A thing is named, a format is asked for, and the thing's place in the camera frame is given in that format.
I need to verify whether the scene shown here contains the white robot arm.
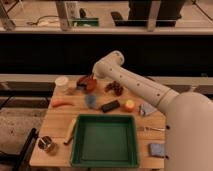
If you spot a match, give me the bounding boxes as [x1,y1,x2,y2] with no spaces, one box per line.
[92,50,213,171]

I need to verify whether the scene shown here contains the white cup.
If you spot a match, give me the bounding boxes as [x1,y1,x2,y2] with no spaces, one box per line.
[55,76,69,91]

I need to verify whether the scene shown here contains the blue sponge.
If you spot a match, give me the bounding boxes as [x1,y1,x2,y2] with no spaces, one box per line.
[148,143,165,158]

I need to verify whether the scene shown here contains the metal measuring cup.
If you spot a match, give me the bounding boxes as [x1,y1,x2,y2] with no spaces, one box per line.
[38,136,55,153]

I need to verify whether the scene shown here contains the orange apple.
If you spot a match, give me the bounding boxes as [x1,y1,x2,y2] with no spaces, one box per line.
[124,100,135,112]

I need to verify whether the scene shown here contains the grey crumpled cloth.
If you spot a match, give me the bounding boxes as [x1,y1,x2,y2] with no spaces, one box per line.
[139,103,157,117]

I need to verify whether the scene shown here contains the green plastic tray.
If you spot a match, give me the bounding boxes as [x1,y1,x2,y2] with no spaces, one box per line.
[70,114,139,168]

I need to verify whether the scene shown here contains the black rectangular block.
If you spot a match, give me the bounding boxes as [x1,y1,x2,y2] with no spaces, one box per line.
[101,100,120,113]

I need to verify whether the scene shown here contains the orange carrot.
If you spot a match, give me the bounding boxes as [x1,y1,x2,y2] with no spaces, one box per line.
[51,100,74,108]

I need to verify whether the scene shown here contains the blue plastic cup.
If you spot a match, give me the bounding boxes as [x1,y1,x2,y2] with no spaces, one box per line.
[85,94,96,109]

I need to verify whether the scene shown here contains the red bowl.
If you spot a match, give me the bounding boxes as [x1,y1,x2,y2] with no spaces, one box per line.
[81,79,97,93]

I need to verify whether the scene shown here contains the wooden board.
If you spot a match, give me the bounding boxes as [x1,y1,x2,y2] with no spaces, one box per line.
[30,80,165,171]

